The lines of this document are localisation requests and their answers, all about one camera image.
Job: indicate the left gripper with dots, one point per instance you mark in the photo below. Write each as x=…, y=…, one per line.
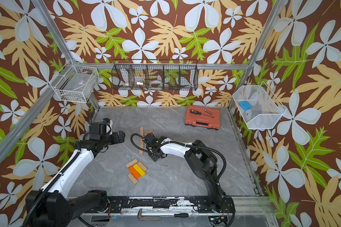
x=121, y=136

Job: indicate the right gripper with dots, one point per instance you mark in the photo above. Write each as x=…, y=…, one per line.
x=150, y=155

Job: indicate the wooden block number 70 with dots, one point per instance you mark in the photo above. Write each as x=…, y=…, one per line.
x=142, y=140

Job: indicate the wooden block diagonal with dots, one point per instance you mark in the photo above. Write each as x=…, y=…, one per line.
x=148, y=132

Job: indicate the wooden block number 20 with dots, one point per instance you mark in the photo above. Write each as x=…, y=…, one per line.
x=141, y=130

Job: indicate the wooden block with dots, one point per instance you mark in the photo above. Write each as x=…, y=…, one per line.
x=132, y=178
x=142, y=166

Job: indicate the wooden block number 53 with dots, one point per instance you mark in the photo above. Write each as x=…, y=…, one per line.
x=128, y=165

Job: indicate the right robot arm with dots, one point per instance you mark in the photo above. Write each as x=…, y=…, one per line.
x=206, y=163

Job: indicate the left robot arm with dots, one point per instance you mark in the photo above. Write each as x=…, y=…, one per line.
x=50, y=206

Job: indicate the screwdriver in case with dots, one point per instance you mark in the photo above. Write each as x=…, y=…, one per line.
x=192, y=111

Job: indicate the red tool case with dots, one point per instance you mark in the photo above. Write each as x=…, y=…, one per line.
x=202, y=121

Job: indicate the blue object in basket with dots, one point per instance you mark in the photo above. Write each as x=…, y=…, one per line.
x=245, y=105

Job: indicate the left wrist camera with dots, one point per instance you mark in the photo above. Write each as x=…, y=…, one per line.
x=107, y=121

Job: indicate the white wire basket left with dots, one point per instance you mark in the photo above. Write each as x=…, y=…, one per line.
x=75, y=82

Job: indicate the white wire basket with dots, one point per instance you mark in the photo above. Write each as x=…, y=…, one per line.
x=75, y=82
x=267, y=108

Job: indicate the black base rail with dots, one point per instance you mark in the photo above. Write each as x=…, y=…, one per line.
x=119, y=204

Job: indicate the black wire basket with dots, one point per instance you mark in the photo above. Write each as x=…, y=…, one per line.
x=155, y=75

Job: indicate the white wire basket right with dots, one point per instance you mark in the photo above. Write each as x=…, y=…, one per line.
x=267, y=108

